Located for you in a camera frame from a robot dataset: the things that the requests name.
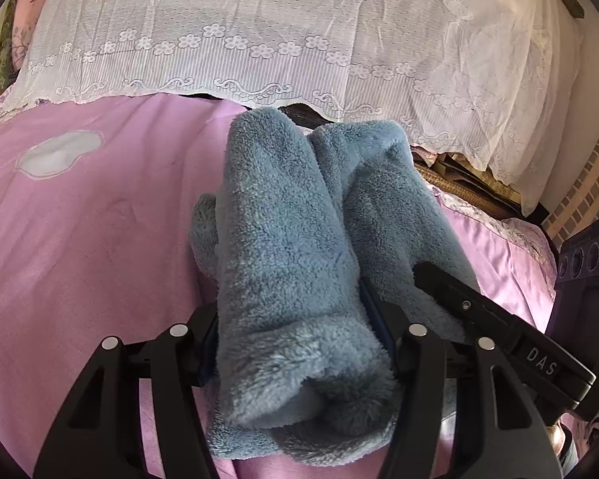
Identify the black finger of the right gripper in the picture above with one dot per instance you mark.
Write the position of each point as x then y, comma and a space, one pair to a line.
562, 383

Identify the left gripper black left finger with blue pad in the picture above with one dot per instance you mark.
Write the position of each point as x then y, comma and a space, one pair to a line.
97, 431

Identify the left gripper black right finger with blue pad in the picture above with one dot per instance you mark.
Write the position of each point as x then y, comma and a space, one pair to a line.
499, 433

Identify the blue fleece baby jacket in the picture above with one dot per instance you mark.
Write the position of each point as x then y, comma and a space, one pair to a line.
298, 220

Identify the brick pattern curtain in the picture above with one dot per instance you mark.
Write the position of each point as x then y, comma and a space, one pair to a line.
580, 207

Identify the woven straw mat stack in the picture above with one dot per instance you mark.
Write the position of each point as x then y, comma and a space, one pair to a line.
453, 174

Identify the pink printed bed sheet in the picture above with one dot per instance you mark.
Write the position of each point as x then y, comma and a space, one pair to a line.
95, 210

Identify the white lace cover cloth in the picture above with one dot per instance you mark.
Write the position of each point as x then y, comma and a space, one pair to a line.
488, 79

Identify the dark green patterned cushion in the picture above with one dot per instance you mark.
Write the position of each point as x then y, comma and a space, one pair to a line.
8, 72

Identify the pink floral pillow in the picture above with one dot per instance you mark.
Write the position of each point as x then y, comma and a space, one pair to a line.
27, 14

